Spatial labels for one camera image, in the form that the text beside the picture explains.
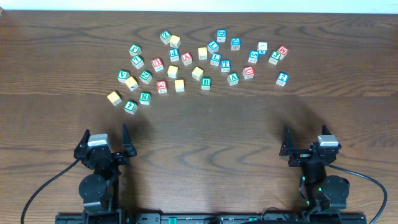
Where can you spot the blue 2 block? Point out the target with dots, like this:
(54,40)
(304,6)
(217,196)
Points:
(282,79)

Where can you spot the green V block left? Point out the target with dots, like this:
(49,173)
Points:
(123,75)

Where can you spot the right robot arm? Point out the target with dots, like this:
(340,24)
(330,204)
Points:
(325,194)

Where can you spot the green 4 block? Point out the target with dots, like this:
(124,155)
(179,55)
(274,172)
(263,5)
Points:
(130,107)

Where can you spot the yellow O block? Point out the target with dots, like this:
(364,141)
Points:
(172,71)
(179,85)

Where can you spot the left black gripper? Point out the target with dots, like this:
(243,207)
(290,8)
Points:
(116,156)

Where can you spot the blue P block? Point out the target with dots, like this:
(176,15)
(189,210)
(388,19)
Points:
(174,55)

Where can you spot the blue L block lower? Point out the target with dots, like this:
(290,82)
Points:
(215,59)

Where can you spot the red U block right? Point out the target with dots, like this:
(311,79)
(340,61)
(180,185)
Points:
(248,72)

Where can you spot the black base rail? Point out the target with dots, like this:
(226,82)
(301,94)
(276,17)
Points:
(156,218)

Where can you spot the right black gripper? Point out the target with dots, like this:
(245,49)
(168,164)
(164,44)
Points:
(288,149)

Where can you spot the blue X block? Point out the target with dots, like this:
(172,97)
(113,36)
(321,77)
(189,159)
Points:
(262,48)

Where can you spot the blue 5 block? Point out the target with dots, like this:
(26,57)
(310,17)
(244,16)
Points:
(253,56)

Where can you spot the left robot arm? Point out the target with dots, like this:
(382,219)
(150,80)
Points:
(100,190)

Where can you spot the green J block left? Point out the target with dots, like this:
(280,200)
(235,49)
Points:
(135,50)

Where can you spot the red M block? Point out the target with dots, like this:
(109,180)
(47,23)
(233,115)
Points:
(283,52)

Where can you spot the red u block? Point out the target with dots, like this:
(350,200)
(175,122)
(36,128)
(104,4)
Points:
(248,72)
(157,64)

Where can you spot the green B block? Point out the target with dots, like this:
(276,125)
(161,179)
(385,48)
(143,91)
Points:
(205,83)

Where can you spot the green Z block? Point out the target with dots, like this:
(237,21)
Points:
(165,37)

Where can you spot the green V block right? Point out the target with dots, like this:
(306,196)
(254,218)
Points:
(233,79)

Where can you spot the green j block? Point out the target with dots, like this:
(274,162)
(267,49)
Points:
(274,58)
(135,50)

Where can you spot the yellow block beside V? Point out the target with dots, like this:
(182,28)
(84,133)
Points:
(131,83)

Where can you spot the green L block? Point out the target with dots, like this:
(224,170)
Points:
(137,61)

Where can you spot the yellow block far left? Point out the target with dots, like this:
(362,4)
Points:
(114,98)

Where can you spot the blue T block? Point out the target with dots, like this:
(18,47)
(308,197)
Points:
(225,66)

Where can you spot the blue D block right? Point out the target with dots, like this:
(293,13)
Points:
(235,43)

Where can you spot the green J block right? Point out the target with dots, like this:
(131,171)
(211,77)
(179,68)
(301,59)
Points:
(274,58)

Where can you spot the green v block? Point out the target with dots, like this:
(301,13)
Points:
(233,79)
(123,75)

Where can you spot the yellow block centre top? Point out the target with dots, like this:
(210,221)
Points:
(202,53)

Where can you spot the green R block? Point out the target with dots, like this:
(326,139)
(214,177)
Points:
(145,98)

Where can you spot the red E block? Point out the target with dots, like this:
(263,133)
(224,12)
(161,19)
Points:
(162,86)

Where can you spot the green N block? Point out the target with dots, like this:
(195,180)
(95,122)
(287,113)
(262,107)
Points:
(145,77)

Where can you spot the red A block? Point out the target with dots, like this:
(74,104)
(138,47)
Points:
(186,58)

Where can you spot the red U block left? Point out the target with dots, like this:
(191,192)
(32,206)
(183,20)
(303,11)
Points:
(157,64)

